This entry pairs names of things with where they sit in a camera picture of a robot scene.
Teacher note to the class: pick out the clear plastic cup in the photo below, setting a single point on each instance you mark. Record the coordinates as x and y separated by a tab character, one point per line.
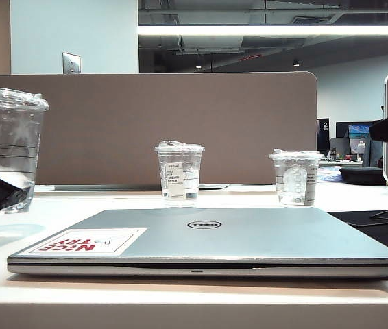
9	130
175	181

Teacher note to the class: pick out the clear plastic cup, white label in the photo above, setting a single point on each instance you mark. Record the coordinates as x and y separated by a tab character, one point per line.
175	181

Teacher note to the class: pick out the silver Dell laptop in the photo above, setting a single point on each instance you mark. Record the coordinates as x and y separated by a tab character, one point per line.
249	236

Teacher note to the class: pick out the clear lidded cup, faded logo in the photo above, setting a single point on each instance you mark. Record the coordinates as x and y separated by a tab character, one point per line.
293	185

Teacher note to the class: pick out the wide brown desk partition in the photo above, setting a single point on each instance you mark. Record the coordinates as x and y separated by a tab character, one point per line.
146	113

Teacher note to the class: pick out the white linear ceiling light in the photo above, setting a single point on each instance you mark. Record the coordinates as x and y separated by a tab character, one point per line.
249	30

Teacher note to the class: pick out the black sign with numeral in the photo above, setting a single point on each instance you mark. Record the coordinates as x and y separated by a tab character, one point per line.
324	137

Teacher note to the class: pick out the black round cushion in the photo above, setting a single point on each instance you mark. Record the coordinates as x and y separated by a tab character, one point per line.
362	174

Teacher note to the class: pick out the computer monitor with picture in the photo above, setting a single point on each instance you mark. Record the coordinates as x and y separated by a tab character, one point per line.
358	132

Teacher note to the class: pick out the black desk mat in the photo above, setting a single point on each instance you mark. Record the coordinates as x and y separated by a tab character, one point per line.
386	236

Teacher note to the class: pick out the aluminium partition base rail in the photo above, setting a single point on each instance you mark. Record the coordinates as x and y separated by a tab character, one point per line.
111	187

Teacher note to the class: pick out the metal wall switch plate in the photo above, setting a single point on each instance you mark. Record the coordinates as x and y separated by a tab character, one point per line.
71	63

